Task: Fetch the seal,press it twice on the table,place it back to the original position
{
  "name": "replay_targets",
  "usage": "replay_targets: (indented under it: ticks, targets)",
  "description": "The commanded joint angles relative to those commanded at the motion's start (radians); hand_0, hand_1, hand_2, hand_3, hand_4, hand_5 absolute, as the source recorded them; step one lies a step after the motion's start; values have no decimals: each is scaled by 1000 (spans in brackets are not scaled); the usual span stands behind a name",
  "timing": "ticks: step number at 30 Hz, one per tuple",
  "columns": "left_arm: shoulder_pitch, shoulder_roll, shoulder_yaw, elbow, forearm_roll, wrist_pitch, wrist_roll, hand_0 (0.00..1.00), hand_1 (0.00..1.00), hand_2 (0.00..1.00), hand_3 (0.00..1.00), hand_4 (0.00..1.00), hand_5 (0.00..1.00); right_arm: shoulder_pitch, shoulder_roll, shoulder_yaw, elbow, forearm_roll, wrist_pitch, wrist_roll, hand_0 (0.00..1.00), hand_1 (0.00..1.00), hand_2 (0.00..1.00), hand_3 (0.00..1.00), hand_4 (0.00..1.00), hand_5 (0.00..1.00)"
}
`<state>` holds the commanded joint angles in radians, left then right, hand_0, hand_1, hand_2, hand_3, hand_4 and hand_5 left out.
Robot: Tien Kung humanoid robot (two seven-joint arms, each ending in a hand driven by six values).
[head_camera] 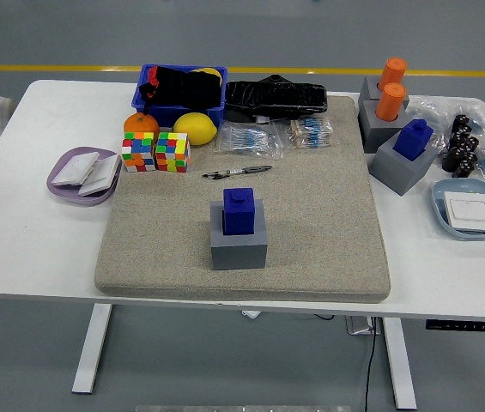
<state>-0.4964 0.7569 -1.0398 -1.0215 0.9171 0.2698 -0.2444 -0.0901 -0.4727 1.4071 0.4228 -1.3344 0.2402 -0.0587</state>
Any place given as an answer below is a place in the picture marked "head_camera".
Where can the blue plastic bin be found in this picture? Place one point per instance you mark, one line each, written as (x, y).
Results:
(173, 113)

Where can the black grey pen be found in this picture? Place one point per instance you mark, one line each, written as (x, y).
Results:
(255, 169)

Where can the white table leg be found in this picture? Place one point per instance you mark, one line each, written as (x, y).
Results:
(89, 352)
(398, 365)

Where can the orange cylinder seal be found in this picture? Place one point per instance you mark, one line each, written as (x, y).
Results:
(393, 70)
(390, 103)

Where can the black table control panel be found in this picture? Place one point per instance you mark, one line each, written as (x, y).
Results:
(461, 325)

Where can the yellow curved object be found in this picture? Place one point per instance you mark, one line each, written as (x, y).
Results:
(207, 70)

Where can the orange fruit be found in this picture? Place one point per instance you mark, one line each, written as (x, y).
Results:
(141, 124)

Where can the blue square seal stamp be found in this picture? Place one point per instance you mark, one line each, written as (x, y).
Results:
(411, 139)
(238, 212)

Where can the purple dish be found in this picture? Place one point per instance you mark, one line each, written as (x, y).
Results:
(59, 189)

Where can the clear bag of blue resistors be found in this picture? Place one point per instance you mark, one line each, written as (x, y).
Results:
(246, 139)

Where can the blue-grey dish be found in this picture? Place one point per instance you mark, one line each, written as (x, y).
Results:
(441, 206)

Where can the grey-brown fabric mat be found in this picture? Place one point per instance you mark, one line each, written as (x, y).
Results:
(311, 214)

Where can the white wall switch panel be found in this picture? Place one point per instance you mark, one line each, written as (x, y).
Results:
(467, 212)
(74, 168)
(102, 176)

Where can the yellow lemon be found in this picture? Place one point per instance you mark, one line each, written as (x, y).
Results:
(195, 129)

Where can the small white part under table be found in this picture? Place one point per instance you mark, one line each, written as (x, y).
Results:
(251, 314)

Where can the colourful puzzle cube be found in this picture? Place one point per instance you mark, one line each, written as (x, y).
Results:
(172, 152)
(137, 152)

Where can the grey seal holder block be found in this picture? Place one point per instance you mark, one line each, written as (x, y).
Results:
(373, 129)
(368, 90)
(392, 171)
(238, 255)

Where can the silver box under table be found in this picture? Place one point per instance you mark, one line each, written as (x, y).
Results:
(358, 326)

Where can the clear bag of taped resistors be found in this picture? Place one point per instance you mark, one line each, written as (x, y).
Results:
(311, 133)

